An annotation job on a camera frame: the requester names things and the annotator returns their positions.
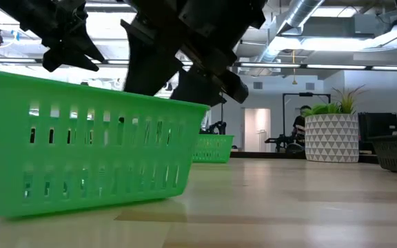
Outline yellow hanging cord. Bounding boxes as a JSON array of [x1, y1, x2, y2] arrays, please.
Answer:
[[290, 50, 298, 85]]

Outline person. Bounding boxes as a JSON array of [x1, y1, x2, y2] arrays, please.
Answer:
[[291, 105, 312, 147]]

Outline silver ventilation duct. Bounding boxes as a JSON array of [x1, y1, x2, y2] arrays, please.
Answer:
[[256, 0, 325, 63]]

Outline black metal frame stand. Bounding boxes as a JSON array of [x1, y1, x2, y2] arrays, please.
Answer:
[[281, 92, 332, 152]]

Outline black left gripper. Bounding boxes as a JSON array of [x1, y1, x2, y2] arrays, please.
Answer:
[[0, 0, 106, 73]]

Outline black equipment box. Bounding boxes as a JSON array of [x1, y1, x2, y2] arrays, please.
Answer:
[[358, 112, 397, 153]]

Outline green plastic basket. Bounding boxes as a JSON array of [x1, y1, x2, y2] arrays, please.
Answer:
[[192, 134, 235, 164], [0, 68, 210, 218]]

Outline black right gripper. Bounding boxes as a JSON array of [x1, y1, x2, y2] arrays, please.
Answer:
[[120, 0, 267, 107]]

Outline black aluminium table frame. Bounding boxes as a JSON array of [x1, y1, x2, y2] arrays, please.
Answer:
[[231, 150, 380, 165]]

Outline green plant in patterned pot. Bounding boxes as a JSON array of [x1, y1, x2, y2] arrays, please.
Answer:
[[303, 84, 367, 163]]

